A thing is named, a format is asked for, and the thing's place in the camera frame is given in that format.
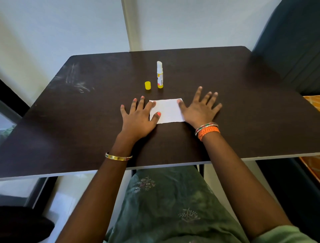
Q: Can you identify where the person's right hand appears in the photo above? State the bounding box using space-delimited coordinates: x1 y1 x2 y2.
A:
177 86 223 130

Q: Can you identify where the person's left hand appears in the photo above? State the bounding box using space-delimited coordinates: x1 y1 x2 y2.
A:
120 96 162 142

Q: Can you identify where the white paper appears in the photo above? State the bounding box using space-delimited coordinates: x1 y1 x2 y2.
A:
149 98 186 125

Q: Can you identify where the person's left forearm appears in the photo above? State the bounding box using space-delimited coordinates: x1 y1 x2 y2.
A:
55 133 141 243

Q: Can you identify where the person's right forearm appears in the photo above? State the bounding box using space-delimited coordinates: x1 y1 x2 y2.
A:
199 130 293 241

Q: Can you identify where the multicoloured thin bangle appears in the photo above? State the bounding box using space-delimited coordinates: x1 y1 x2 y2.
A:
195 122 219 136

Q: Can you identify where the yellow glue stick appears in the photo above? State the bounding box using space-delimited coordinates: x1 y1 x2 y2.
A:
157 61 164 89

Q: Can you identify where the gold bangle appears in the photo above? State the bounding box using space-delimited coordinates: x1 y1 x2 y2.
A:
105 152 133 161

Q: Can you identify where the green embroidered dress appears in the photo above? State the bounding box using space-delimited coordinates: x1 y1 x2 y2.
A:
103 166 250 243

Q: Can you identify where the dark teal upholstered chair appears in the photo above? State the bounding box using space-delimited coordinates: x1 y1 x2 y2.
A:
252 0 320 96

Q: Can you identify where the orange patterned cloth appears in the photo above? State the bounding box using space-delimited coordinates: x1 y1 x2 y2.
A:
298 95 320 184

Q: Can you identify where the light green sleeve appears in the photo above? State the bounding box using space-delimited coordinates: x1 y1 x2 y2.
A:
252 225 318 243

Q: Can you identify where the black rounded object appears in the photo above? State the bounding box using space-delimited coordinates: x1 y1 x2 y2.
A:
0 205 55 243

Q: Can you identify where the orange braided bracelet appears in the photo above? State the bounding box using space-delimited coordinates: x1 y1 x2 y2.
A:
197 126 221 142

